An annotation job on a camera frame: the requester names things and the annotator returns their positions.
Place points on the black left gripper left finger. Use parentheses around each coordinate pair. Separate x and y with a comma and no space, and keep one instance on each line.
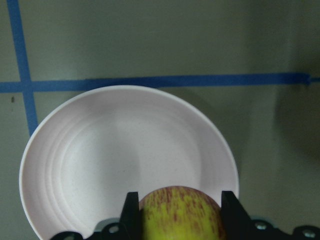
(130,218)

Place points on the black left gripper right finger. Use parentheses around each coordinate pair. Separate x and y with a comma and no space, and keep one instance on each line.
(235,219)

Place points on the red yellow apple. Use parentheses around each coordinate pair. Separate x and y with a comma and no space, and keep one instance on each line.
(180,213)

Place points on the pink plate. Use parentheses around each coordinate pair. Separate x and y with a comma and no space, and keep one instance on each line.
(86,155)

